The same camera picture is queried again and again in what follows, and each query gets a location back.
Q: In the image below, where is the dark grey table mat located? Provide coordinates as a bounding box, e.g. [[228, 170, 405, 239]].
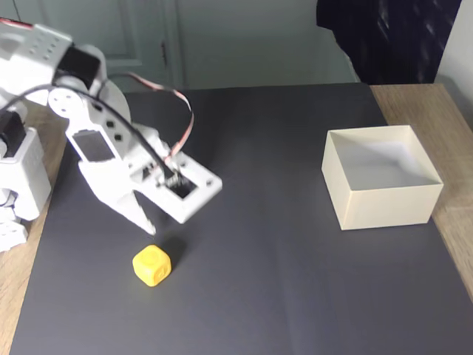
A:
[[7, 83, 473, 355]]

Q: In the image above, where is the thick black cable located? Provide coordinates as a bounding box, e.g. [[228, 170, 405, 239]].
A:
[[0, 84, 174, 182]]

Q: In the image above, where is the white camera mount frame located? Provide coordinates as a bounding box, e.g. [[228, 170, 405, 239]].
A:
[[128, 150, 223, 225]]

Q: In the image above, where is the white open cardboard box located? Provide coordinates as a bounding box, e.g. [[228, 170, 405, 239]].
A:
[[320, 124, 444, 231]]

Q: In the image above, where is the red white black servo cable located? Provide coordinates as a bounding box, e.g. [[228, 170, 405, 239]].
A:
[[105, 72, 196, 163]]

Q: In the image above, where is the yellow cube block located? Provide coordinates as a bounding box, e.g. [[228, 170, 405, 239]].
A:
[[132, 243, 173, 288]]

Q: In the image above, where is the black hanging cloth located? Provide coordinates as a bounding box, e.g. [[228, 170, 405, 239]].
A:
[[316, 0, 463, 86]]

